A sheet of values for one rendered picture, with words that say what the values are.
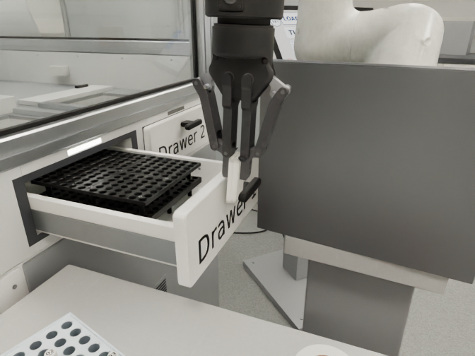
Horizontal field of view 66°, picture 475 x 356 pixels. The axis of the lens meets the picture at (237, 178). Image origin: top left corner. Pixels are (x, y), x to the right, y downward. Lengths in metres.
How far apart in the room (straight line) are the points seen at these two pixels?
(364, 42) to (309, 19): 0.12
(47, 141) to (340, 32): 0.58
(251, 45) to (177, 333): 0.37
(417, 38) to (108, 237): 0.63
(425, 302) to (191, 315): 1.47
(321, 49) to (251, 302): 1.19
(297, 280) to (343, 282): 1.00
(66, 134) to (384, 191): 0.53
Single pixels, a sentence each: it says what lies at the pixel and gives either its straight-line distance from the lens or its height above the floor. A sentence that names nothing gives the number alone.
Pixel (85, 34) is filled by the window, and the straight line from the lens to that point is 0.73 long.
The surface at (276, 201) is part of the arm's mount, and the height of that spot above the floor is 0.83.
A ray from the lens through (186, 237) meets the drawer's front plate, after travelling 0.45.
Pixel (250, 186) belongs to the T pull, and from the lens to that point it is 0.54.
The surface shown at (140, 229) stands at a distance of 0.51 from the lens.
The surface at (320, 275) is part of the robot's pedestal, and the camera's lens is 0.79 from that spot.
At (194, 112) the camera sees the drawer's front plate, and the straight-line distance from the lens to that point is 0.99.
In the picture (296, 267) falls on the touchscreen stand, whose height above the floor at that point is 0.12.
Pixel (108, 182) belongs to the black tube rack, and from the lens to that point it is 0.63.
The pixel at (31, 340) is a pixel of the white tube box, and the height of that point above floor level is 0.80.
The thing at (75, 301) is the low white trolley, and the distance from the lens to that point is 0.61.
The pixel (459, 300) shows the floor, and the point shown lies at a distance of 1.98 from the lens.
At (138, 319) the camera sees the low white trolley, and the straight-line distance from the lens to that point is 0.55.
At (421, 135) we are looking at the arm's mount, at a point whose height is 0.99.
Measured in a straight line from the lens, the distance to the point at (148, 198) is 0.55.
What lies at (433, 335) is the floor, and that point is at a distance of 1.75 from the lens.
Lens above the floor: 1.13
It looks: 23 degrees down
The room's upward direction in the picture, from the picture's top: straight up
